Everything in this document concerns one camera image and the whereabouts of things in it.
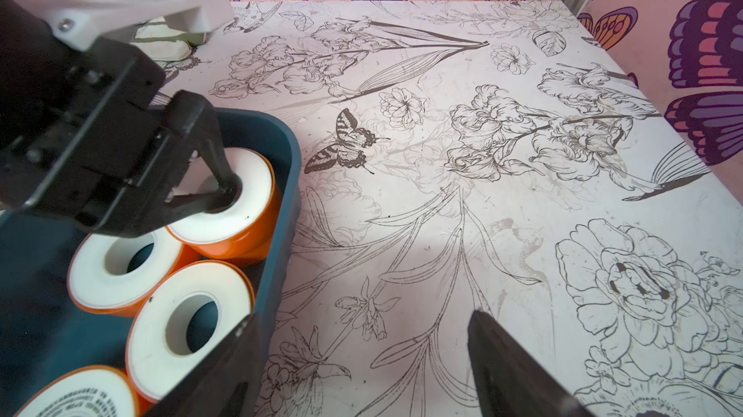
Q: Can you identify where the teal plastic storage box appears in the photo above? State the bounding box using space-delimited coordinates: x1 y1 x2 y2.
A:
1 109 301 416

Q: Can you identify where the white tape roll front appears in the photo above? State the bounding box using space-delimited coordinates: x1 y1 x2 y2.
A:
15 366 142 417

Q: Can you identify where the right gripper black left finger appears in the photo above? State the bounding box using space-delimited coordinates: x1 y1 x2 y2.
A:
145 314 264 417

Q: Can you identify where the white orange tape roll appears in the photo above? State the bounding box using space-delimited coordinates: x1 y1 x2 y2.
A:
126 260 255 403

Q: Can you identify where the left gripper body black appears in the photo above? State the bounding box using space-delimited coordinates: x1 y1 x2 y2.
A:
1 0 168 237

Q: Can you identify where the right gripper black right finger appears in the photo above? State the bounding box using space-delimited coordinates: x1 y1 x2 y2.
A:
467 311 591 417

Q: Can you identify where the folded green white cloth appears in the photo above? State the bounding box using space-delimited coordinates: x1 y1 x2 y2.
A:
130 18 209 63

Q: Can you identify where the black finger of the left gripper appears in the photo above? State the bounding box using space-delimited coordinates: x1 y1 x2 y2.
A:
157 90 242 214

